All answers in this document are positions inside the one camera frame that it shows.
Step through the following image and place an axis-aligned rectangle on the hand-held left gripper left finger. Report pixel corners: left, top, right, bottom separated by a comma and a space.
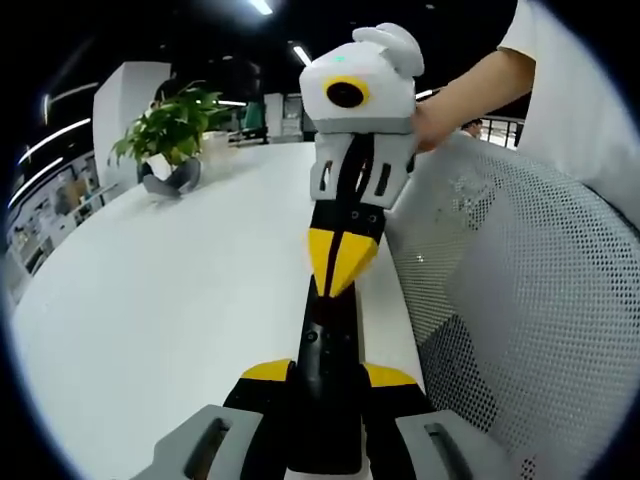
134, 357, 297, 480

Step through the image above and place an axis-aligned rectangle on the person's right hand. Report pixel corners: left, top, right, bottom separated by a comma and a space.
411, 98, 452, 155

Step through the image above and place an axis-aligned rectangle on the translucent container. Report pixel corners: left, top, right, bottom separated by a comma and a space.
201, 130, 237, 167

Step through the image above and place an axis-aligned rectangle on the grey mesh office chair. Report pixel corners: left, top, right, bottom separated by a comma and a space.
382, 133, 637, 480

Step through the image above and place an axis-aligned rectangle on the green potted plant grey pot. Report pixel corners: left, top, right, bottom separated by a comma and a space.
108, 79, 236, 200

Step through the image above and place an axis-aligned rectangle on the black remote control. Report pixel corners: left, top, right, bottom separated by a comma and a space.
285, 273, 370, 475

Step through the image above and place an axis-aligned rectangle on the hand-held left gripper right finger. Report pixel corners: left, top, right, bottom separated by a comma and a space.
359, 362, 501, 480

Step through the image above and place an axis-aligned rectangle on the operator person white shirt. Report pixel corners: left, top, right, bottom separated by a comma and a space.
497, 0, 640, 214

